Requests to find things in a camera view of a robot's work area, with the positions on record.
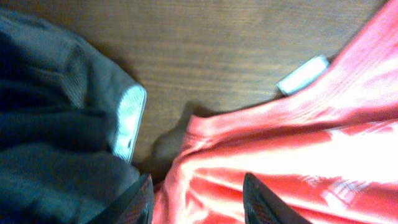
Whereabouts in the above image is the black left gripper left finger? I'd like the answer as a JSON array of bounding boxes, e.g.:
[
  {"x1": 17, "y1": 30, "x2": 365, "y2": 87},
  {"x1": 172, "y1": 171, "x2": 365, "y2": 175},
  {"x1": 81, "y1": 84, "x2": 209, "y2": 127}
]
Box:
[{"x1": 88, "y1": 174, "x2": 154, "y2": 224}]

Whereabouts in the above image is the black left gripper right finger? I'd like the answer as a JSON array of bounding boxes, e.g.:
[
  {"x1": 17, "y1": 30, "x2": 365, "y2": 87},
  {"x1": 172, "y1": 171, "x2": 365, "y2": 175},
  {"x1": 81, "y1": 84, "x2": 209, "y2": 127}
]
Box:
[{"x1": 243, "y1": 173, "x2": 310, "y2": 224}]

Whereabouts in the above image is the orange printed t-shirt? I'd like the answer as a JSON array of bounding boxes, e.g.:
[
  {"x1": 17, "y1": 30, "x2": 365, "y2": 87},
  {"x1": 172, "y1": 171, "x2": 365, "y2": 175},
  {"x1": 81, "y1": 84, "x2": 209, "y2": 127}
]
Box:
[{"x1": 153, "y1": 1, "x2": 397, "y2": 223}]

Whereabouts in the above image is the black folded garment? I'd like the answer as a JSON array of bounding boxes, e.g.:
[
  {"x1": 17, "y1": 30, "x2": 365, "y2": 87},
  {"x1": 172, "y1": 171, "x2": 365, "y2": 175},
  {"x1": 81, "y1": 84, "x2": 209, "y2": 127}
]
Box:
[{"x1": 1, "y1": 9, "x2": 147, "y2": 223}]

